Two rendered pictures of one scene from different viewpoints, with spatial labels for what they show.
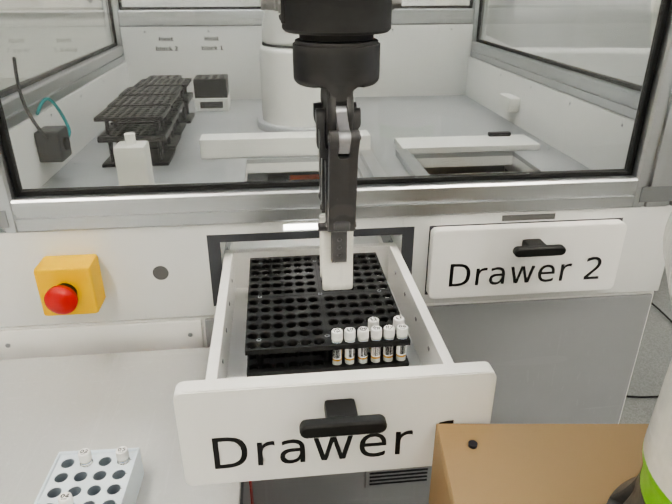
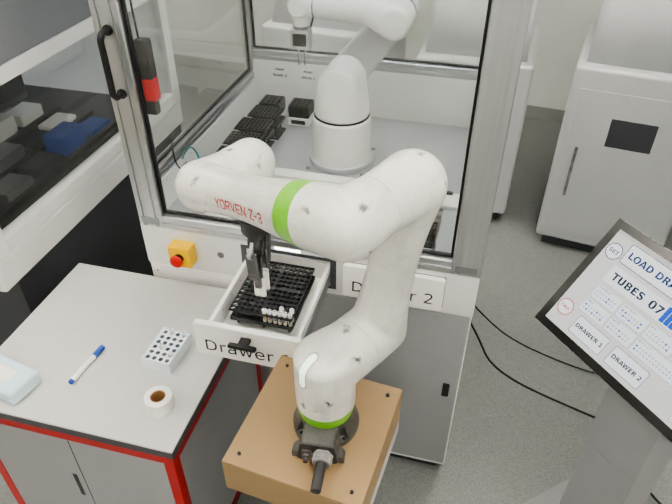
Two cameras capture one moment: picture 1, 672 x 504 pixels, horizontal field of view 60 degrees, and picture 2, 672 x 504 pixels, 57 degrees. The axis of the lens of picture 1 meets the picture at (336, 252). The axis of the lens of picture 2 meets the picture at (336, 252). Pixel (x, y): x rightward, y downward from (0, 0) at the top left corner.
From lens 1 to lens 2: 110 cm
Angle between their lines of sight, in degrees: 21
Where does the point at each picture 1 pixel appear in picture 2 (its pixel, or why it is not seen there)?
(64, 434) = (169, 318)
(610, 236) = (436, 286)
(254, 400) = (217, 331)
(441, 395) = (281, 345)
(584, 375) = (434, 349)
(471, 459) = (282, 370)
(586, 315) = (431, 319)
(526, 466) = not seen: hidden behind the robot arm
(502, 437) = not seen: hidden behind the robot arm
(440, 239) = (346, 269)
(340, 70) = (250, 233)
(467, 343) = not seen: hidden behind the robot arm
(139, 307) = (211, 267)
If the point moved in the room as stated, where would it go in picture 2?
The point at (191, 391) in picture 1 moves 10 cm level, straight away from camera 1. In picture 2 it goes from (197, 323) to (206, 296)
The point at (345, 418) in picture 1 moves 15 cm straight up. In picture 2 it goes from (242, 345) to (236, 300)
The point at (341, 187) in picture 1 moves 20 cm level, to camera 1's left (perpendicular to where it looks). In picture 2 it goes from (251, 268) to (179, 250)
